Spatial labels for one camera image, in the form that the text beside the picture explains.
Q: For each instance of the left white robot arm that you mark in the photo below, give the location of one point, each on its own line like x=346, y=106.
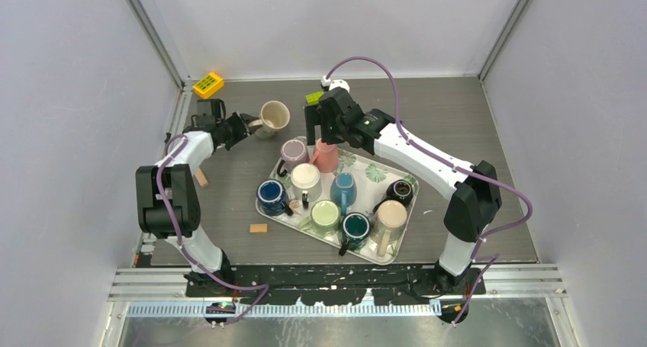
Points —
x=167, y=200

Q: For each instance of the white mug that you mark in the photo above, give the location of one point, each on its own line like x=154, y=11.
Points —
x=306, y=183

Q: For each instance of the wooden block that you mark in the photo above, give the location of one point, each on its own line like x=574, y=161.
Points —
x=258, y=228
x=201, y=178

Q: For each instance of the light blue mug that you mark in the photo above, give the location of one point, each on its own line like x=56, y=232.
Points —
x=343, y=192

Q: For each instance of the sea pattern beige mug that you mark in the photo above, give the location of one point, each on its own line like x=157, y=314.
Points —
x=275, y=116

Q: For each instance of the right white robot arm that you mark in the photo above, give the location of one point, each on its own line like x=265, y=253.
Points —
x=474, y=199

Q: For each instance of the light green mug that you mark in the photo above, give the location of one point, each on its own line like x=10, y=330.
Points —
x=323, y=220

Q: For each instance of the dark blue mug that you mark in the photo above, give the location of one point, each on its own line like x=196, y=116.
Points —
x=272, y=198

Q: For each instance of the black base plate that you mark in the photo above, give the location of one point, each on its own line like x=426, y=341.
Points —
x=332, y=285

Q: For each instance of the teal mug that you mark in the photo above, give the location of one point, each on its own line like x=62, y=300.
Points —
x=353, y=232

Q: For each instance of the leaf patterned metal tray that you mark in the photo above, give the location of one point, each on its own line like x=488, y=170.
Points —
x=372, y=180

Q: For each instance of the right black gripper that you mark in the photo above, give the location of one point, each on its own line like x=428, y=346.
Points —
x=314, y=116

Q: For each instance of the toy brick car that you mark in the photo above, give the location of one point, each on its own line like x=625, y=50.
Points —
x=313, y=98

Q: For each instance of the lilac mug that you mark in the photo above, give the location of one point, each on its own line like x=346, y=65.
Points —
x=293, y=152

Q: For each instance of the black mug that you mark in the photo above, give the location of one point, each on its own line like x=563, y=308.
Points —
x=399, y=191

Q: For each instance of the yellow toy block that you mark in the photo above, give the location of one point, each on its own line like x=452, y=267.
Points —
x=208, y=85

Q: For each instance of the tall beige mug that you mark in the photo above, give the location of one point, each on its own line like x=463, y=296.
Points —
x=387, y=224

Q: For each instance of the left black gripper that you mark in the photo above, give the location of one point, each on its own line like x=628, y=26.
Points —
x=240, y=123

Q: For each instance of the pink mug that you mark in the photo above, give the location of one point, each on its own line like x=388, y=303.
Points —
x=325, y=156

